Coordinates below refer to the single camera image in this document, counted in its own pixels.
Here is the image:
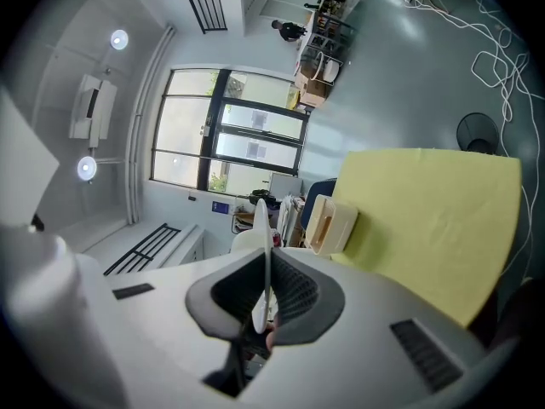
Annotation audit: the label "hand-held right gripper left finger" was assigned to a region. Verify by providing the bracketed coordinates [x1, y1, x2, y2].
[0, 235, 271, 409]

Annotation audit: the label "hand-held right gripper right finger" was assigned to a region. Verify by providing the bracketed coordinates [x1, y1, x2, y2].
[238, 246, 525, 409]

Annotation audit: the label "white round plate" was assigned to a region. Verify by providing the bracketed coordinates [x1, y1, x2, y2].
[250, 198, 274, 336]

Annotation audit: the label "yellow covered table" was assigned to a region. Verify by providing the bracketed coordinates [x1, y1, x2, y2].
[330, 147, 524, 330]

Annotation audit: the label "dark blue chair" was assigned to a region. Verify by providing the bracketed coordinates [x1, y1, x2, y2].
[300, 177, 338, 233]

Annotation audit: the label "black balcony railing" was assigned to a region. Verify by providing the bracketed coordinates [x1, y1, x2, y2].
[103, 222, 182, 277]
[176, 0, 229, 35]

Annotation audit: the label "cream utensil holder box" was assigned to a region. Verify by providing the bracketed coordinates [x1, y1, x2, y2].
[305, 193, 359, 256]

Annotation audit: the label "stack of white boards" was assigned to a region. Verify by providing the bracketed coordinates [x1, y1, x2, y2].
[276, 193, 307, 246]

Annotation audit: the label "white ceiling pipes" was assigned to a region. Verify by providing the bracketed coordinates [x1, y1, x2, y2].
[126, 23, 175, 225]

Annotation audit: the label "black mesh waste bin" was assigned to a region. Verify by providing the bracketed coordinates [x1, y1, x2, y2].
[456, 112, 500, 155]

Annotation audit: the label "white ceiling air conditioner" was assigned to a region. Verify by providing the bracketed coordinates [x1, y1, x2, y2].
[68, 73, 118, 151]

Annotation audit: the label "glass double door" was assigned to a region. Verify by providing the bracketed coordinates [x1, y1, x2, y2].
[204, 70, 311, 172]

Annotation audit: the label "large cardboard box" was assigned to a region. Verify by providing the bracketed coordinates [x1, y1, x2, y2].
[293, 68, 329, 109]

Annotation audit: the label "round white side table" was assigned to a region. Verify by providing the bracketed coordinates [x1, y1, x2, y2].
[313, 51, 341, 85]

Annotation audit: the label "tangled white cable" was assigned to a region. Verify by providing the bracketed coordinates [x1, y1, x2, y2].
[402, 0, 537, 272]

